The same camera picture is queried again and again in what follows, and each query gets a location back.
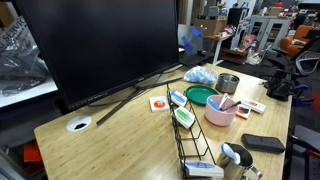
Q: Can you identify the black felt case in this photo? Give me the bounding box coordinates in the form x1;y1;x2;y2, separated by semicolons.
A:
241;134;285;154

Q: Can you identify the green round plate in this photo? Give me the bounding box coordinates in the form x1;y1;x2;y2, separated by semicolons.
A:
185;85;218;106

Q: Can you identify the white desk cable grommet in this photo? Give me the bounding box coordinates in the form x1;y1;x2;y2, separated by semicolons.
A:
66;115;92;132

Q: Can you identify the cardboard box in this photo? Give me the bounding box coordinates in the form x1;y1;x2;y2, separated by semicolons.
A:
194;19;227;36

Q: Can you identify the blue white plastic bag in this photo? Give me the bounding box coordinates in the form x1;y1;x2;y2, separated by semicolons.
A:
183;66;218;84

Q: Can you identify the round steel bowl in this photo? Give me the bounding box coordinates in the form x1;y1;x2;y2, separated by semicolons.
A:
216;73;240;94

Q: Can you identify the black wire rack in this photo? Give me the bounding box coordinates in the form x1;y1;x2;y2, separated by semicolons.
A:
167;88;215;179

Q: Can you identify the steel pitcher with handle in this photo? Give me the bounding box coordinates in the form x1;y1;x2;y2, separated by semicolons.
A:
216;142;263;180

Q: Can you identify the black plastic bag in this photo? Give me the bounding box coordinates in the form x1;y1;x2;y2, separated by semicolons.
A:
0;16;49;96

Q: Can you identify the green label white card box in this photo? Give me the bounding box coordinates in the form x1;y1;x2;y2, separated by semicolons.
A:
174;106;195;129

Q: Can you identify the pink cup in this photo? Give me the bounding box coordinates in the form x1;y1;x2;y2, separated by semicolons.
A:
205;95;238;126

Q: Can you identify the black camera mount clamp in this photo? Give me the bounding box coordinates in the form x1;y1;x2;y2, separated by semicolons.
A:
263;48;309;103

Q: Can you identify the red black card box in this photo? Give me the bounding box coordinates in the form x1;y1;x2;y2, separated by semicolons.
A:
236;105;251;119

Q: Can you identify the black spoon in cup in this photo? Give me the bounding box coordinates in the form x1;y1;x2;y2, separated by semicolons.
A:
220;101;242;111

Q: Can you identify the white book in rack end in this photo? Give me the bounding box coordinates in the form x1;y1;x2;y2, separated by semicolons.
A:
184;160;224;178

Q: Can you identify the large black computer monitor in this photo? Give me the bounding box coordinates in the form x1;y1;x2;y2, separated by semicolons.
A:
16;0;178;109

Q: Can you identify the grey glass door cabinet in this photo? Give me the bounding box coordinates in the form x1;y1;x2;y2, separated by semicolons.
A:
248;15;290;54

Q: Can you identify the white spoon in pitcher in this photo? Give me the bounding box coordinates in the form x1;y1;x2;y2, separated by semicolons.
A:
221;143;241;164

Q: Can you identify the orange armchair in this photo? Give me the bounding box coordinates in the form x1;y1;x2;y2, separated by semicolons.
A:
280;25;312;57

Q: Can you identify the orange circle white card box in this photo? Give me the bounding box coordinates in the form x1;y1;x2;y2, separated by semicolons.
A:
149;96;169;112

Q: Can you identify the blue label white card box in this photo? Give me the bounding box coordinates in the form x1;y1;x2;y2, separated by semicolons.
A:
170;90;187;106

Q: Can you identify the black monitor stand base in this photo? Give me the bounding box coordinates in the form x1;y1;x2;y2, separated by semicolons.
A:
96;78;182;126

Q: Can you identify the abc card box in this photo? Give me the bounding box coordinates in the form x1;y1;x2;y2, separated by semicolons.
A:
242;99;266;114

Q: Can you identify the black office chair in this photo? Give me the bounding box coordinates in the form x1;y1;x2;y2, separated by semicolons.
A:
295;30;320;76

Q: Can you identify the blue white spoon in cup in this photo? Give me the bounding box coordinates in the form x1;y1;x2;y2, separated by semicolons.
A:
208;98;220;111

